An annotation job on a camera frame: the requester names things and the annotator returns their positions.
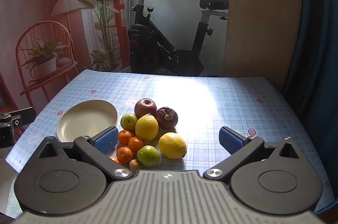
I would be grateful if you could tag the blue checked tablecloth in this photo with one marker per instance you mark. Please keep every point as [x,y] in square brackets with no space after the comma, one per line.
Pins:
[237,108]

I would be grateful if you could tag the orange tangerine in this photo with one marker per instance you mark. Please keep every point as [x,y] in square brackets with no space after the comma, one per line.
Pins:
[115,160]
[124,155]
[136,144]
[124,137]

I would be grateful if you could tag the black exercise bike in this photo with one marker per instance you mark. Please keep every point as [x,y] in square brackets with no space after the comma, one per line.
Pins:
[148,36]

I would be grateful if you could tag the dark blue curtain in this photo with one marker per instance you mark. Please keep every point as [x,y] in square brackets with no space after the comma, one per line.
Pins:
[317,28]

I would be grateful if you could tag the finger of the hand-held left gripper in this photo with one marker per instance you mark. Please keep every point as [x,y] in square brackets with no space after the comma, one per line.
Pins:
[25,115]

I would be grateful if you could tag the light wooden cabinet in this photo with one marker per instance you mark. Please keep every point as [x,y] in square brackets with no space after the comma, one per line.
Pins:
[264,15]

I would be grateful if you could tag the green apple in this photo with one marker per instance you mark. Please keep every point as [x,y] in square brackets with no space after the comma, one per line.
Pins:
[128,121]
[148,156]

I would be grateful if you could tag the dark purple mangosteen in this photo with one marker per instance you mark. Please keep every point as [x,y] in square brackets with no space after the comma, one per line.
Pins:
[166,118]

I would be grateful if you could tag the brown longan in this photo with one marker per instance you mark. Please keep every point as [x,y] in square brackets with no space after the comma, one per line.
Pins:
[134,165]

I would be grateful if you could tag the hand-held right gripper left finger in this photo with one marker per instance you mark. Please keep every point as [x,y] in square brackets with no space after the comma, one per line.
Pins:
[107,140]

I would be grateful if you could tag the cream round plate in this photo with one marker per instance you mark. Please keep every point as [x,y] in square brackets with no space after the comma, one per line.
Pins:
[87,118]

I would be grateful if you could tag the yellow lemon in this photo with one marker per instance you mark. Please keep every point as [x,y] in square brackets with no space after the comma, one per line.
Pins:
[146,127]
[172,146]

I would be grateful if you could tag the red apple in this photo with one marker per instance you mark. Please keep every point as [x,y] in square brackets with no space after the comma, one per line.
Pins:
[144,108]

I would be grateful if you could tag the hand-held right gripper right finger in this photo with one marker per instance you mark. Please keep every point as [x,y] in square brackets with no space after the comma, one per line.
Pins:
[230,141]

